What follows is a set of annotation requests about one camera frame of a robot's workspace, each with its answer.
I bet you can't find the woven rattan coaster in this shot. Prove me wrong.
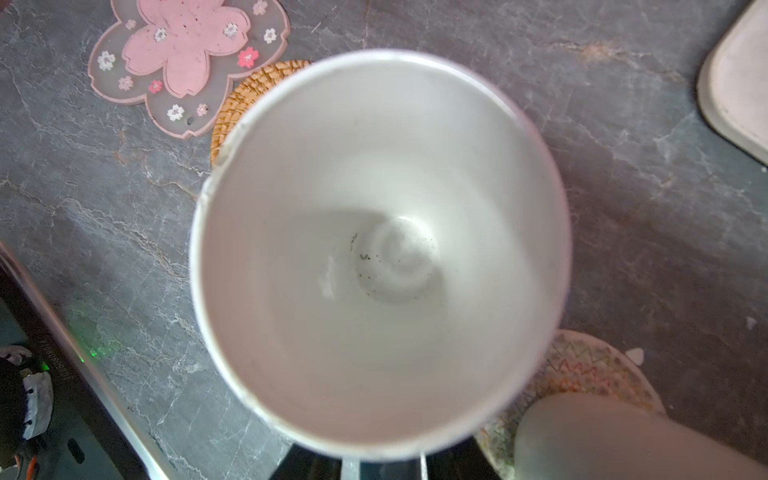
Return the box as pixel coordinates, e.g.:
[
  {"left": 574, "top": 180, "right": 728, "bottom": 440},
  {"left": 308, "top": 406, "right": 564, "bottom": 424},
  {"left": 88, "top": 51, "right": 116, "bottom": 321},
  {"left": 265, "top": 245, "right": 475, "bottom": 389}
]
[{"left": 210, "top": 60, "right": 311, "bottom": 168}]

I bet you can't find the pink flower coaster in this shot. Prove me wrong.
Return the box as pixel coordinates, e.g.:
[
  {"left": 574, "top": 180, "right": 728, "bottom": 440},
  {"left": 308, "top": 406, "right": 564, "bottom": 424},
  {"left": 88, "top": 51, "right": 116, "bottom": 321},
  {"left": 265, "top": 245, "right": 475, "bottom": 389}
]
[{"left": 88, "top": 0, "right": 291, "bottom": 139}]

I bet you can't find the multicolour woven coaster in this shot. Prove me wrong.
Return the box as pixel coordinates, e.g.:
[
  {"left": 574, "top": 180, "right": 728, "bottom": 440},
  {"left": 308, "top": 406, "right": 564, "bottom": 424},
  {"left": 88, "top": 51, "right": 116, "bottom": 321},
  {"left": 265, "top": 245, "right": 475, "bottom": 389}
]
[{"left": 475, "top": 329, "right": 666, "bottom": 479}]

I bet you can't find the white mug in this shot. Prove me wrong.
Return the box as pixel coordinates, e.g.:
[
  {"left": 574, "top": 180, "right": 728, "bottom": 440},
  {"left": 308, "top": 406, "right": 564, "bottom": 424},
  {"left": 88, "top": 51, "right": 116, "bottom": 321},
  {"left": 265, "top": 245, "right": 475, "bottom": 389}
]
[{"left": 514, "top": 393, "right": 767, "bottom": 479}]

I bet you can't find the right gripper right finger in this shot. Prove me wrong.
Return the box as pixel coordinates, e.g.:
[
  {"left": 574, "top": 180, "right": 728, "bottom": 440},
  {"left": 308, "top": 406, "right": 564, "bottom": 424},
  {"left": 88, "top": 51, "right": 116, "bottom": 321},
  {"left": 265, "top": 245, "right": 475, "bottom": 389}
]
[{"left": 426, "top": 437, "right": 500, "bottom": 480}]

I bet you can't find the aluminium front rail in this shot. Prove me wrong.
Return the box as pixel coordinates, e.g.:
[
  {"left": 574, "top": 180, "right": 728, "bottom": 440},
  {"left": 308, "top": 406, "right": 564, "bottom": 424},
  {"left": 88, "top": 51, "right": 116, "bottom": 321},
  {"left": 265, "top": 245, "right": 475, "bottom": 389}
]
[{"left": 1, "top": 247, "right": 179, "bottom": 479}]

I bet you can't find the blue mug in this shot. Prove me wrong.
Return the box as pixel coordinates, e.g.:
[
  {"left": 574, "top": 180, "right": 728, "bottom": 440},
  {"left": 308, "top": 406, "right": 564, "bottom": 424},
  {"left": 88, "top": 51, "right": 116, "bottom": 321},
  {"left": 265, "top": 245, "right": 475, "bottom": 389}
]
[{"left": 189, "top": 49, "right": 572, "bottom": 461}]

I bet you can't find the beige serving tray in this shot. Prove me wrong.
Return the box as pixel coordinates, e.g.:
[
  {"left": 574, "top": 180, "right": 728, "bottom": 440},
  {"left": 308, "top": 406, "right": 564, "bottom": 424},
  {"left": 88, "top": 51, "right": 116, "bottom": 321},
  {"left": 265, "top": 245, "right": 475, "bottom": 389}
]
[{"left": 696, "top": 0, "right": 767, "bottom": 164}]

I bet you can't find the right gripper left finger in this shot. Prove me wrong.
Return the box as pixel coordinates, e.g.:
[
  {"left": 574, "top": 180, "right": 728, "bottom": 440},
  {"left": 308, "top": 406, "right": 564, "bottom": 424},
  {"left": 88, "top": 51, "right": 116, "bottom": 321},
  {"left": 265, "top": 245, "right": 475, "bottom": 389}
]
[{"left": 269, "top": 444, "right": 342, "bottom": 480}]

